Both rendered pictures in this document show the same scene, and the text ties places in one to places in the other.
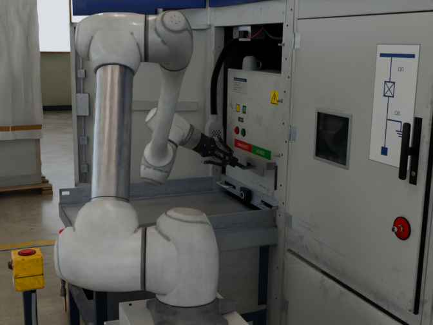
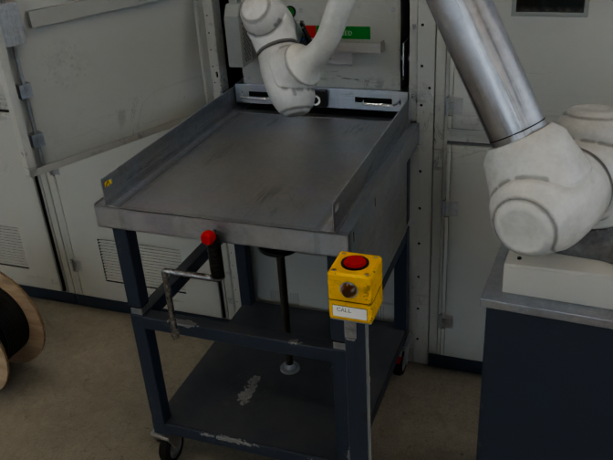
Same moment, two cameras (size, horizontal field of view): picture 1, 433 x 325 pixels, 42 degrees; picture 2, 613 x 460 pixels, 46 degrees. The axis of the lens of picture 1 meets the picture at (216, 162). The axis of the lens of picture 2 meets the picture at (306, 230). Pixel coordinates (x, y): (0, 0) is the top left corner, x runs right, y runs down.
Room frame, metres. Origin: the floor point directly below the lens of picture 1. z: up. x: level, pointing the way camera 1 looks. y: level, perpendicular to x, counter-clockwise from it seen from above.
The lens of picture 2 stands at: (0.81, 1.37, 1.55)
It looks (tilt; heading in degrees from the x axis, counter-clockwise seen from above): 28 degrees down; 316
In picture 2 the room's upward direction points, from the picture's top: 4 degrees counter-clockwise
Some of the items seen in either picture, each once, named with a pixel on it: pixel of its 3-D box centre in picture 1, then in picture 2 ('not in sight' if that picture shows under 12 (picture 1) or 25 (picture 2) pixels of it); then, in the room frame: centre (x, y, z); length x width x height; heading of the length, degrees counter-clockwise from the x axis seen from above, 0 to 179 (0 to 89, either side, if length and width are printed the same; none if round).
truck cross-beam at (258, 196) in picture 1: (252, 193); (320, 95); (2.27, -0.15, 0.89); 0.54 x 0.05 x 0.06; 24
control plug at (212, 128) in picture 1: (214, 140); (238, 34); (2.42, 0.01, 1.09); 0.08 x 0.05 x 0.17; 114
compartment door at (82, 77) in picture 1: (143, 107); (103, 7); (2.58, 0.34, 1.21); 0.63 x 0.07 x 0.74; 90
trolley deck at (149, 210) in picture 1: (160, 222); (273, 170); (2.10, 0.21, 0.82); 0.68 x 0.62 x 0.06; 114
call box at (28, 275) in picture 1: (27, 269); (355, 287); (1.54, 0.54, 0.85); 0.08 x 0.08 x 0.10; 24
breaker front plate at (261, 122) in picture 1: (251, 133); (314, 9); (2.26, -0.14, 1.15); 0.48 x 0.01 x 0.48; 24
